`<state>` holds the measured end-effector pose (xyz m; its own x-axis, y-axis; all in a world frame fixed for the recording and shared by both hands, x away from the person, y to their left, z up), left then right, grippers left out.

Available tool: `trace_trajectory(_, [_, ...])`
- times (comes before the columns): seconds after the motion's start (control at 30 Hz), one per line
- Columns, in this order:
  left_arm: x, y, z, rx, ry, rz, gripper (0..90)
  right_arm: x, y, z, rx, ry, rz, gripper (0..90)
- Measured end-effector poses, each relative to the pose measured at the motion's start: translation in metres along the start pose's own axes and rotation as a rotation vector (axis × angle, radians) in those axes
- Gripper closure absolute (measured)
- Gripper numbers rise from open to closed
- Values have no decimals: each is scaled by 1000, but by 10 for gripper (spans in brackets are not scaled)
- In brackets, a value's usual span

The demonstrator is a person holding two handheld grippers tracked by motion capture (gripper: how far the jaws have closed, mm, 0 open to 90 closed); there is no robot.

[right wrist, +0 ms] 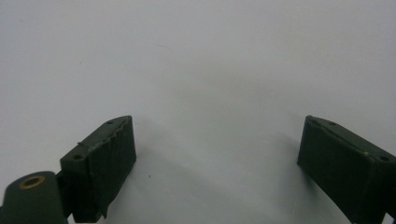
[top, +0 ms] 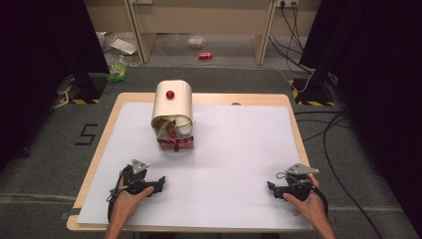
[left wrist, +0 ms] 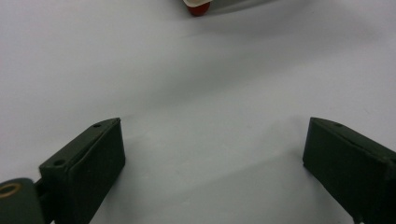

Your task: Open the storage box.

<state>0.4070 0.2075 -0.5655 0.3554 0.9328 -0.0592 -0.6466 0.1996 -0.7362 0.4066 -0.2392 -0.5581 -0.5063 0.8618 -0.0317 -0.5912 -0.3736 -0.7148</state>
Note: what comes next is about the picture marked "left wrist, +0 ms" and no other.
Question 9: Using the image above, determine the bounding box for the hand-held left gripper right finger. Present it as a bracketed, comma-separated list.
[302, 117, 396, 224]

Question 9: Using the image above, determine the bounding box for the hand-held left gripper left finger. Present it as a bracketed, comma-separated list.
[38, 117, 127, 224]

